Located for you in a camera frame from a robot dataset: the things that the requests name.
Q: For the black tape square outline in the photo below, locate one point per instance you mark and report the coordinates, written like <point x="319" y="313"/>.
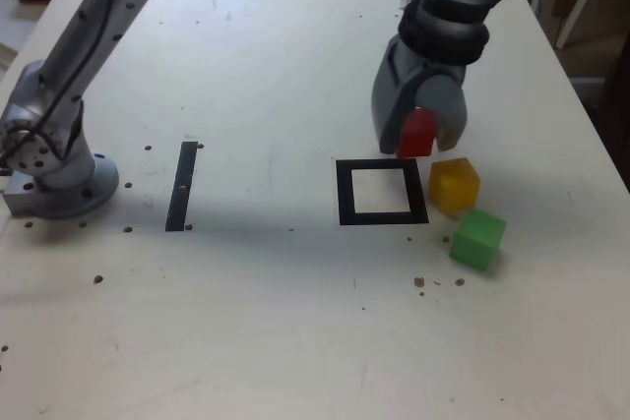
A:
<point x="344" y="194"/>

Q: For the yellow cube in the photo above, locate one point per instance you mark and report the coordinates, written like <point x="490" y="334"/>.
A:
<point x="453" y="186"/>

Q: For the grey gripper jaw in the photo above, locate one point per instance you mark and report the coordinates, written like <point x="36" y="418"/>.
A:
<point x="389" y="105"/>
<point x="448" y="95"/>

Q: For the black tape strip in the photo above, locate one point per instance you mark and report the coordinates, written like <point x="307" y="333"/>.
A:
<point x="179" y="194"/>

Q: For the green cube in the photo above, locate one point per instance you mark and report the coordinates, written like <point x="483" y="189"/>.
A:
<point x="475" y="240"/>

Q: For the red cube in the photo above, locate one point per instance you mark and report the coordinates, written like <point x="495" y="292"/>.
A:
<point x="416" y="139"/>

